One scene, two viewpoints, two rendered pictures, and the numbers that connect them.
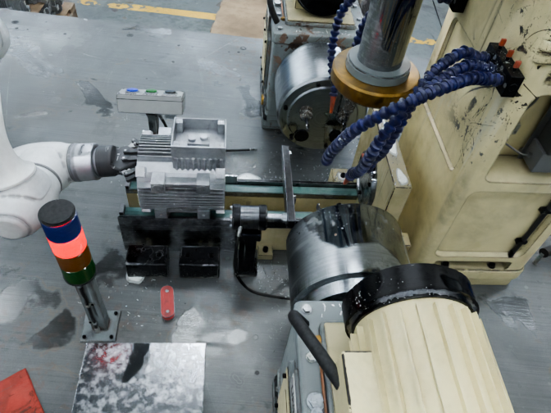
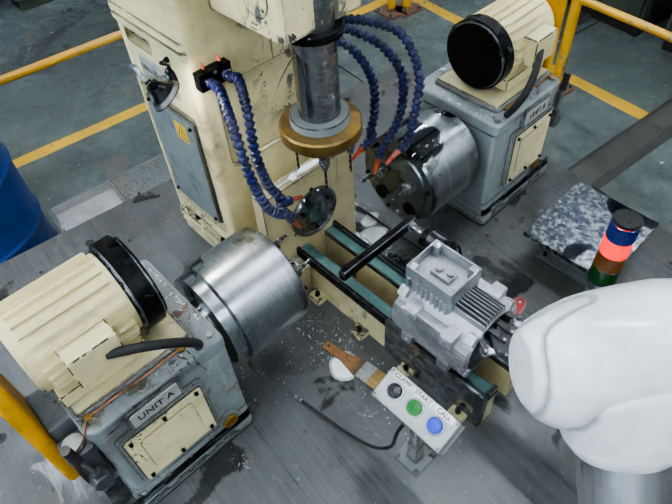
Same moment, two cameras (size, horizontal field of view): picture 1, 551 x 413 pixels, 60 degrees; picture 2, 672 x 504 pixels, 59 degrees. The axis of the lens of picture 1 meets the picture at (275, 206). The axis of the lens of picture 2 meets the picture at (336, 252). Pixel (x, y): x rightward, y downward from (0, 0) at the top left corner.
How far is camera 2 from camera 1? 1.61 m
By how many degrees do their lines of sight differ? 70
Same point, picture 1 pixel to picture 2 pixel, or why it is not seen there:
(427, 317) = (500, 16)
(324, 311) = (488, 115)
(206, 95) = not seen: outside the picture
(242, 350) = (484, 251)
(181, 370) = (551, 228)
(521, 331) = not seen: hidden behind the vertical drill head
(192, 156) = (462, 264)
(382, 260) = (426, 114)
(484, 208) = not seen: hidden behind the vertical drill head
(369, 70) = (342, 107)
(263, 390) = (491, 226)
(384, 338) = (518, 31)
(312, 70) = (263, 258)
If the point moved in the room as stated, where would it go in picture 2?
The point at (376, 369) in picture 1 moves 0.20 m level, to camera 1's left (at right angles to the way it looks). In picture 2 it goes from (532, 30) to (597, 64)
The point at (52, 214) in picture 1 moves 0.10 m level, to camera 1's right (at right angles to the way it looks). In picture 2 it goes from (632, 218) to (592, 191)
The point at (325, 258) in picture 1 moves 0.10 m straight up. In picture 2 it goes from (452, 139) to (456, 106)
